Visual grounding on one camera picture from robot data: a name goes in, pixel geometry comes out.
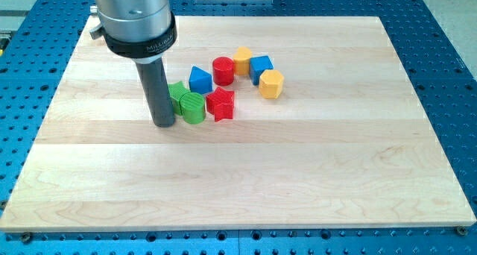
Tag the red star block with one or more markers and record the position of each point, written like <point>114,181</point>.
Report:
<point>220,103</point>

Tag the green star block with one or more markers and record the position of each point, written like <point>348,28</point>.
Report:
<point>177,91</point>

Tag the green cylinder block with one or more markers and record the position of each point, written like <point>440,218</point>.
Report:
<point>193,108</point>

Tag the left board clamp screw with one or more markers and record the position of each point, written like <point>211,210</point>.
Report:
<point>25,237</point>

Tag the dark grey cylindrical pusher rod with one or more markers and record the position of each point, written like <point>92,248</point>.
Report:
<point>155,87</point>

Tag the right board clamp screw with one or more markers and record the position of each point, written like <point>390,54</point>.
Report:
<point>461,231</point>

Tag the board clamp screw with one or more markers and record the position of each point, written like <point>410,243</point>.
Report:
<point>461,231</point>
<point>25,237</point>

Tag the light wooden board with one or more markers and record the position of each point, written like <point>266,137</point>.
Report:
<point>346,144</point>

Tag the yellow rounded block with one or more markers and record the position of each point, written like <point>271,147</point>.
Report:
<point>241,61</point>

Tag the blue cube block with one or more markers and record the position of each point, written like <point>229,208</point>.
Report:
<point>257,66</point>

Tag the blue triangle block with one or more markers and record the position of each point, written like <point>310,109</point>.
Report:
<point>200,81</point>

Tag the yellow hexagon block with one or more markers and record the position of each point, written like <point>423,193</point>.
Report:
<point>271,83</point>

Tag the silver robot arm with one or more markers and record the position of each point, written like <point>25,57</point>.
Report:
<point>141,30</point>

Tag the red cylinder block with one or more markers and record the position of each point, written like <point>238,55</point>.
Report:
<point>223,71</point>

